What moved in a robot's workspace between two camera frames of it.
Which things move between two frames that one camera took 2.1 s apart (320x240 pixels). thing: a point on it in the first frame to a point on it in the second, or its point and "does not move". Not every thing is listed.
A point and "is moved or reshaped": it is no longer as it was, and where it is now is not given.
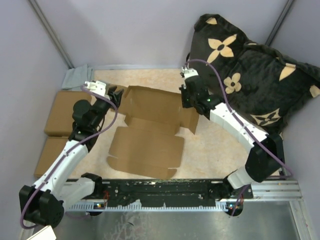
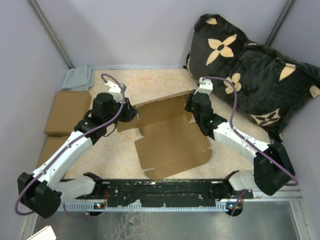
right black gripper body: x=188 y=101 to x=189 y=107
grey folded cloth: x=76 y=77 does not move
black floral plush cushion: x=261 y=86 does not move
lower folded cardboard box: x=52 y=147 does not move
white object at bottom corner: x=46 y=233 does not move
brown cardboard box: x=148 y=145 is moved or reshaped
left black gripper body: x=104 y=105 to x=123 y=114
